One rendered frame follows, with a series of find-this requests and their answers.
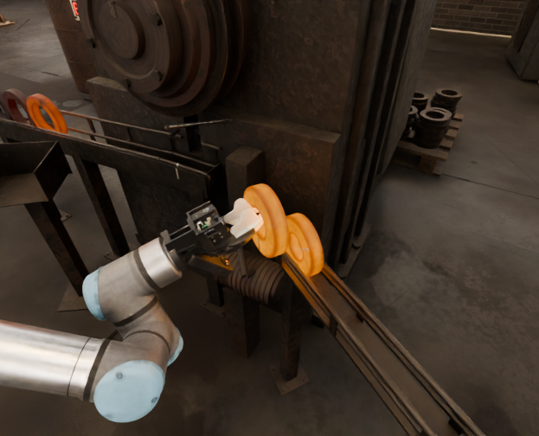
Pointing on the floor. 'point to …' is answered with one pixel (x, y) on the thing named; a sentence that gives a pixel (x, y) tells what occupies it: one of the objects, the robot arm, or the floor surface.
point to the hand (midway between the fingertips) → (264, 214)
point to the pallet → (430, 131)
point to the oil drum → (73, 42)
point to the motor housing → (248, 298)
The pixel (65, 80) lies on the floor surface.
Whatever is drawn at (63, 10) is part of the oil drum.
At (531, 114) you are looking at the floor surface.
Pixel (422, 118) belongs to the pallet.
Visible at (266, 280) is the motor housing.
